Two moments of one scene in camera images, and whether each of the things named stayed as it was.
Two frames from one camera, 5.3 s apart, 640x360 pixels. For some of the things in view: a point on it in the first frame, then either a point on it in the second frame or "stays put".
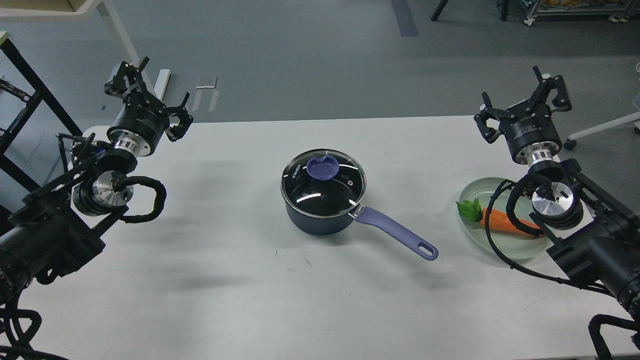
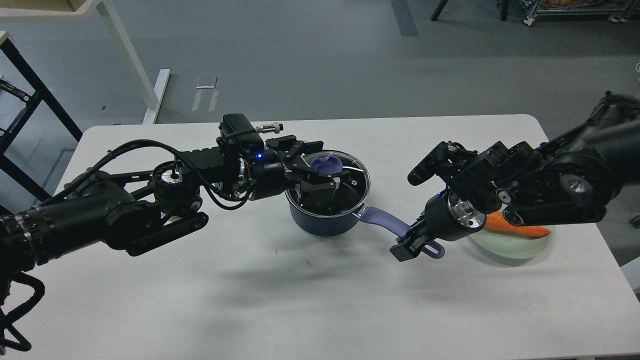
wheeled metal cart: [618, 10] stays put
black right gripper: [533, 137] to [445, 216]
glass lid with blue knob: [324, 183] stays put
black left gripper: [140, 121] to [272, 175]
